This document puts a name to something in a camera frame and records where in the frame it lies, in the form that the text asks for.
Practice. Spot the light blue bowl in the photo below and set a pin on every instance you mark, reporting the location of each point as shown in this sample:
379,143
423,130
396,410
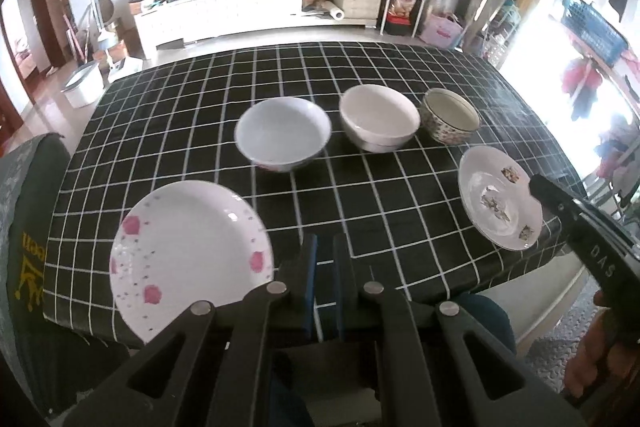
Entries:
280,132

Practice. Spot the person's right hand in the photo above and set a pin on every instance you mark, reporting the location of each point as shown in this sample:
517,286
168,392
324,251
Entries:
600,357

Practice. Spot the person's blue trouser leg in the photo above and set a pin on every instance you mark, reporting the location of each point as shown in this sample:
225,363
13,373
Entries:
482,317

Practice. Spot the paper towel roll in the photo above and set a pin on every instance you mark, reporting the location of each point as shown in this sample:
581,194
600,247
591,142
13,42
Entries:
336,13

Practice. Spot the patterned bowl with dark rim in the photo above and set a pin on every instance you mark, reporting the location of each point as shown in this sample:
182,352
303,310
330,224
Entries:
442,132

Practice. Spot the white bin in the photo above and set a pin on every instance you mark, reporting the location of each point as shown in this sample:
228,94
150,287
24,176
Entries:
82,84

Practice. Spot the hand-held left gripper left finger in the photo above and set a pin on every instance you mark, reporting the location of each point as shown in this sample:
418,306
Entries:
311,257

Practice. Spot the chair with dark green cover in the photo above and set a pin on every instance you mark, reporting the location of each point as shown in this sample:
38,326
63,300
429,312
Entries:
30,207

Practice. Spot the white plate with pink flowers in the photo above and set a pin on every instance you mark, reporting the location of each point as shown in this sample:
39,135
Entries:
190,247

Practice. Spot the plain white bowl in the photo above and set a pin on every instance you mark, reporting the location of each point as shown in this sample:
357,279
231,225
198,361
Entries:
377,114

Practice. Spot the pink bag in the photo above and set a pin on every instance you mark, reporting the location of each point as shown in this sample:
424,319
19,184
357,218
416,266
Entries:
442,32

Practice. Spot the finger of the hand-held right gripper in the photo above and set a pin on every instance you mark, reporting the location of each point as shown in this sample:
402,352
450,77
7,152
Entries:
550,194

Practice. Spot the black white checked tablecloth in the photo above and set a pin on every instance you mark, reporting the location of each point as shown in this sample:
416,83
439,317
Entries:
200,132

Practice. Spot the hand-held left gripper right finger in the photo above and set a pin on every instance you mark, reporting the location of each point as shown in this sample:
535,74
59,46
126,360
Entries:
339,267

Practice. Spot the blue plastic basket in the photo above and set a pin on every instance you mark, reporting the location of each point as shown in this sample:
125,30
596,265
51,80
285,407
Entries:
592,27

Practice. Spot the red hanging garment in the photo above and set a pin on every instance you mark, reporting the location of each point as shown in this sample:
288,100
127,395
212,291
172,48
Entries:
580,82

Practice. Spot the long white cabinet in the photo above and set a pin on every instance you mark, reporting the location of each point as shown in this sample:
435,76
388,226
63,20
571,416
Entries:
225,7

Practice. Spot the beige drawer box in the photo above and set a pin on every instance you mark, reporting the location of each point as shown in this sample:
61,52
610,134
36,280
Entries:
356,2

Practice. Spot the white plate with brown prints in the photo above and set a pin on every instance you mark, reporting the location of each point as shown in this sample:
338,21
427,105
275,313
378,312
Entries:
480,214

